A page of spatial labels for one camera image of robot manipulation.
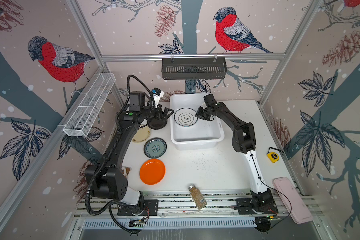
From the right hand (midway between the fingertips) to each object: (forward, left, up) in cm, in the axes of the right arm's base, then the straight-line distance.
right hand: (195, 116), depth 106 cm
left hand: (-17, +16, +26) cm, 35 cm away
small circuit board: (-64, +29, -7) cm, 71 cm away
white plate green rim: (+2, +8, -3) cm, 9 cm away
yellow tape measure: (-27, -48, -6) cm, 55 cm away
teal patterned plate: (-24, +26, -4) cm, 36 cm away
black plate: (-6, +30, -3) cm, 30 cm away
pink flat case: (-56, -50, -5) cm, 75 cm away
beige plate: (-15, +37, -3) cm, 41 cm away
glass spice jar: (-53, -1, -1) cm, 53 cm away
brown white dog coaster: (-41, +40, -2) cm, 57 cm away
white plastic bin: (-11, -6, -6) cm, 15 cm away
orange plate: (-39, +26, -5) cm, 47 cm away
